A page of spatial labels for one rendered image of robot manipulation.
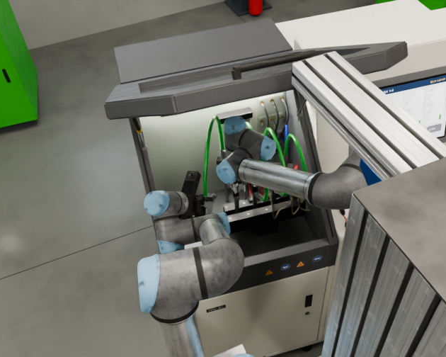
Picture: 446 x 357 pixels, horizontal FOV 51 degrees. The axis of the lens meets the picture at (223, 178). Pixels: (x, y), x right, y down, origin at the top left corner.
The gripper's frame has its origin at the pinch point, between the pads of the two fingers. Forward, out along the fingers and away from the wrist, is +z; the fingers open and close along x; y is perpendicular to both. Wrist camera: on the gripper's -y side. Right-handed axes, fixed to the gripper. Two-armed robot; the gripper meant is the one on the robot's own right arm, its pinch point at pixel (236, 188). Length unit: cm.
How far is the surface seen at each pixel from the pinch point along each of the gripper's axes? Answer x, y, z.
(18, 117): -133, -229, 100
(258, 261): 1.7, 22.2, 19.9
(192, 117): -9.9, -30.9, -14.7
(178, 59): -11, -43, -35
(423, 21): 87, -28, -40
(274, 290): 8.2, 23.0, 43.2
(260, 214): 9.1, 1.8, 16.9
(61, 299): -103, -50, 115
